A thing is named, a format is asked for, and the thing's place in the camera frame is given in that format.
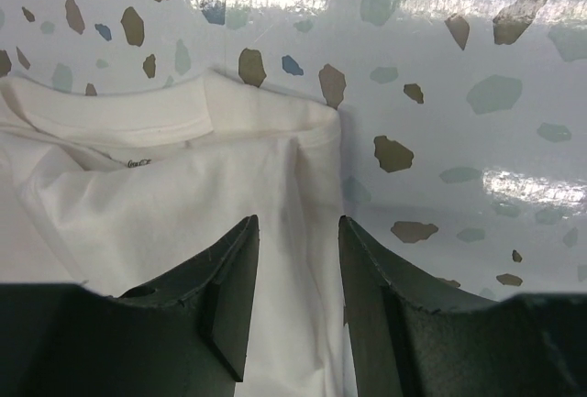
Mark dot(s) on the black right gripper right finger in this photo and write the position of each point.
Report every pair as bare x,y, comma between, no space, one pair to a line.
412,334

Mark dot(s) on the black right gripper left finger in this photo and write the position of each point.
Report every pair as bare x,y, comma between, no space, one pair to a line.
184,333

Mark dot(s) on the white t-shirt red print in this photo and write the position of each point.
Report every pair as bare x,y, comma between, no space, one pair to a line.
111,191

